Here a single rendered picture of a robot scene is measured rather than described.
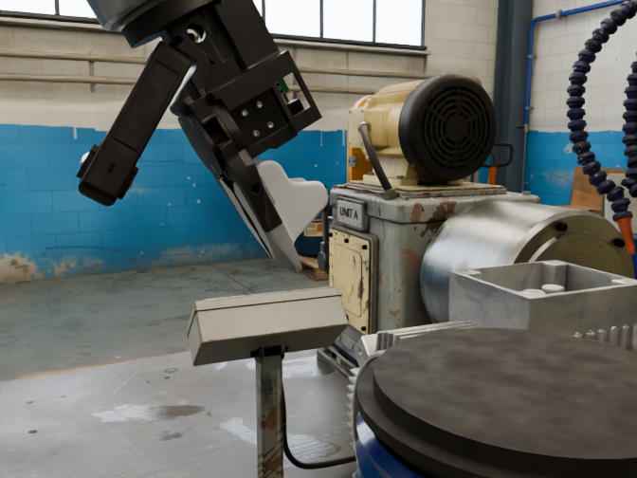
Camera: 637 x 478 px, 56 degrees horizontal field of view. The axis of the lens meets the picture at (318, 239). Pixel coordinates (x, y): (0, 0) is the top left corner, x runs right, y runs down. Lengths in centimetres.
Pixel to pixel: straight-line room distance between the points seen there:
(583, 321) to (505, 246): 33
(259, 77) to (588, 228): 57
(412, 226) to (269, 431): 41
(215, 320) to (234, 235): 559
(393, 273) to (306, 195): 55
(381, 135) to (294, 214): 70
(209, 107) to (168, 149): 556
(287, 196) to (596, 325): 26
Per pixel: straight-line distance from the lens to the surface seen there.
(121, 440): 102
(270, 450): 74
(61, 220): 588
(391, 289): 99
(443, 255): 89
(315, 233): 568
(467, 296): 52
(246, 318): 66
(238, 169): 40
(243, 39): 44
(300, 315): 67
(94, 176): 41
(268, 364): 69
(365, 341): 52
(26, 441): 107
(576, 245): 86
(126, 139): 41
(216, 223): 615
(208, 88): 43
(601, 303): 51
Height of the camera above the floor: 126
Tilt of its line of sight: 10 degrees down
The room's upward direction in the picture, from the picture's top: straight up
